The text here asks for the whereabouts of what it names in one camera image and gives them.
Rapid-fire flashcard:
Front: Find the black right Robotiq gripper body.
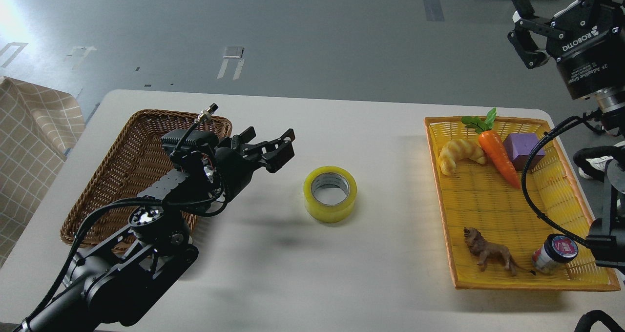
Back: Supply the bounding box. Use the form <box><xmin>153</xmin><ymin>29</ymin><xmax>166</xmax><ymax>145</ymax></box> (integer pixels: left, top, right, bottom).
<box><xmin>547</xmin><ymin>0</ymin><xmax>624</xmax><ymax>99</ymax></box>

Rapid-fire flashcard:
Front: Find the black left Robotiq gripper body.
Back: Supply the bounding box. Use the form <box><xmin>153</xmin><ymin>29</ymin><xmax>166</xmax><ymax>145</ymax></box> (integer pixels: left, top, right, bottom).
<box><xmin>215</xmin><ymin>141</ymin><xmax>261</xmax><ymax>202</ymax></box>

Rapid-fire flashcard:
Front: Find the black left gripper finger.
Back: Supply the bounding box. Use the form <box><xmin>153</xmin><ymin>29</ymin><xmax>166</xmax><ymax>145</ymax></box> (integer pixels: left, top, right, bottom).
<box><xmin>242</xmin><ymin>129</ymin><xmax>295</xmax><ymax>173</ymax></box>
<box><xmin>231</xmin><ymin>126</ymin><xmax>256</xmax><ymax>152</ymax></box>

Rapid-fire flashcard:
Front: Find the yellow tape roll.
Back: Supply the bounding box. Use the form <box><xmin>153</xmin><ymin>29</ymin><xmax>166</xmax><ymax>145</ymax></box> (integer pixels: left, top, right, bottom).
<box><xmin>303</xmin><ymin>166</ymin><xmax>358</xmax><ymax>224</ymax></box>

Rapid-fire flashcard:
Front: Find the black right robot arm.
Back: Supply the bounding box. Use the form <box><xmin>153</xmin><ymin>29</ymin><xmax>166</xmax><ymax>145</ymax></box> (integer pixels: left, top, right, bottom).
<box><xmin>507</xmin><ymin>0</ymin><xmax>625</xmax><ymax>272</ymax></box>

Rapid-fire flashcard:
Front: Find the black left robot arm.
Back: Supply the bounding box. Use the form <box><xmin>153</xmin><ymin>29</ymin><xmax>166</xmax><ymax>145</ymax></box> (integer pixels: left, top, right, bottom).
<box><xmin>16</xmin><ymin>104</ymin><xmax>295</xmax><ymax>332</ymax></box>

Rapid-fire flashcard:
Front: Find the brown wicker basket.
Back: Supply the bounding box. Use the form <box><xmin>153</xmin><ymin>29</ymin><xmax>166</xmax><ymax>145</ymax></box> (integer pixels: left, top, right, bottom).
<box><xmin>60</xmin><ymin>109</ymin><xmax>232</xmax><ymax>248</ymax></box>

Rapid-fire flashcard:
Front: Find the white sneaker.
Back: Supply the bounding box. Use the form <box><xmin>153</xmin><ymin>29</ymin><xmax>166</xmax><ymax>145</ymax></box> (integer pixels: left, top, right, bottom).
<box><xmin>574</xmin><ymin>145</ymin><xmax>613</xmax><ymax>182</ymax></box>

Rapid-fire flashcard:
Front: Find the purple foam cube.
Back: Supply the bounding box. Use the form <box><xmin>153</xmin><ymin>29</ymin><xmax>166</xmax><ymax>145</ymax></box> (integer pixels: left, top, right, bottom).
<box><xmin>503</xmin><ymin>133</ymin><xmax>540</xmax><ymax>172</ymax></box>

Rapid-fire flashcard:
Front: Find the orange toy carrot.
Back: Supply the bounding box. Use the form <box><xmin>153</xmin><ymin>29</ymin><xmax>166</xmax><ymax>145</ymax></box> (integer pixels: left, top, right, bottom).
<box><xmin>460</xmin><ymin>107</ymin><xmax>521</xmax><ymax>189</ymax></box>

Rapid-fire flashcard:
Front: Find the toy croissant bread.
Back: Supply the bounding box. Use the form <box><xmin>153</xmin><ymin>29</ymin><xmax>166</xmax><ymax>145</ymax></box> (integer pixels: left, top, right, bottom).
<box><xmin>437</xmin><ymin>139</ymin><xmax>487</xmax><ymax>176</ymax></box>

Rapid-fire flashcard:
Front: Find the beige checkered cloth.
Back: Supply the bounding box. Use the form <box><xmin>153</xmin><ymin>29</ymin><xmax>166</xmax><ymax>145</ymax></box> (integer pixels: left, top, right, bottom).
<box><xmin>0</xmin><ymin>76</ymin><xmax>85</xmax><ymax>264</ymax></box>

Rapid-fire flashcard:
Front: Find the yellow plastic basket tray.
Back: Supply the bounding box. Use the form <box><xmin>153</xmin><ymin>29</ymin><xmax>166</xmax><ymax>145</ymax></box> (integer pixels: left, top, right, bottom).
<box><xmin>424</xmin><ymin>116</ymin><xmax>621</xmax><ymax>291</ymax></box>

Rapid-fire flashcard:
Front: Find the brown toy lion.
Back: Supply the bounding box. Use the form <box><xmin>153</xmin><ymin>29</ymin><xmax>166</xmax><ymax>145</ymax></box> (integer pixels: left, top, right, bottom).
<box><xmin>463</xmin><ymin>227</ymin><xmax>537</xmax><ymax>276</ymax></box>

